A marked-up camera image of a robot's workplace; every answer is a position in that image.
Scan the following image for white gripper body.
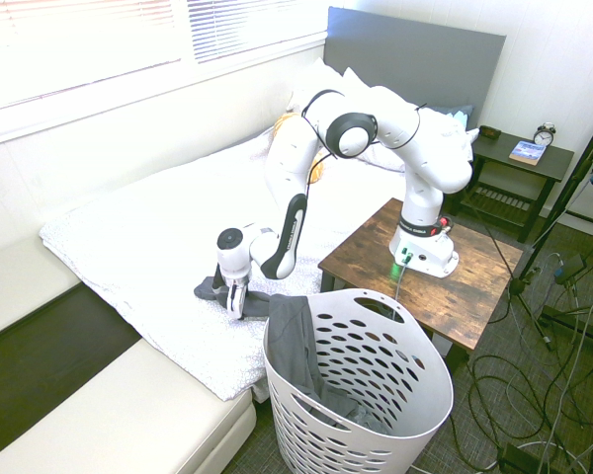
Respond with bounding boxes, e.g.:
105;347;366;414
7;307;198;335
222;276;252;322

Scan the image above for dark grey garment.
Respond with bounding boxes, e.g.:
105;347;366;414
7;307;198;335
192;275;363;432

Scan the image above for clothes pile in basket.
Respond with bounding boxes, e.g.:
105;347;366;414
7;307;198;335
344;403;394;436

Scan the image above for white perforated laundry basket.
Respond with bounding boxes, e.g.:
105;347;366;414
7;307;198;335
262;288;455;474

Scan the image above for yellow white patterned pillow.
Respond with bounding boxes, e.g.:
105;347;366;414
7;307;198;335
273;111;328;186

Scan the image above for white bench cushion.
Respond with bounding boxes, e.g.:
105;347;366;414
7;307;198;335
0;231;84;346
0;338;259;474

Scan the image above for rustic wooden side table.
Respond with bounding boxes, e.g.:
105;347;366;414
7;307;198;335
318;197;526;372

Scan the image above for plain white pillow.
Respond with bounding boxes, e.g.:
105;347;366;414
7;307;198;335
289;56;375;113

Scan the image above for narrow window blind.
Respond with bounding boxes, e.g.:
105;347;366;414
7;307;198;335
186;0;328;66

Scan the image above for blue grey pillow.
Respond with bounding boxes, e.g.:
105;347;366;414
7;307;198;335
423;103;475;130

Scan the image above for wide window blind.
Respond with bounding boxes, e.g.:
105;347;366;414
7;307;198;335
0;0;185;116

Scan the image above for grey upholstered headboard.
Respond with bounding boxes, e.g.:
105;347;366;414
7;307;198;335
323;5;508;130

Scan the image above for black light stand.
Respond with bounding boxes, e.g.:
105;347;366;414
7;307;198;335
506;104;593;353

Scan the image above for black nightstand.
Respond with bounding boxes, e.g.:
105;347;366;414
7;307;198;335
455;128;576;245

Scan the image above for blue cover book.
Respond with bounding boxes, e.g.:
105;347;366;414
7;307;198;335
508;139;548;167

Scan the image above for black power adapter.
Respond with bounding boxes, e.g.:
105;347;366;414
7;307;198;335
554;253;588;286

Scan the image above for black alarm clock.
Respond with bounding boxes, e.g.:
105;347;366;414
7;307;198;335
532;120;558;148

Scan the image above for grey base cable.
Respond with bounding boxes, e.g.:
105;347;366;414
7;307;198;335
391;251;417;308

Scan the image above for tangled black floor cables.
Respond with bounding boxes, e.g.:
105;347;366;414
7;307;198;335
449;290;593;474

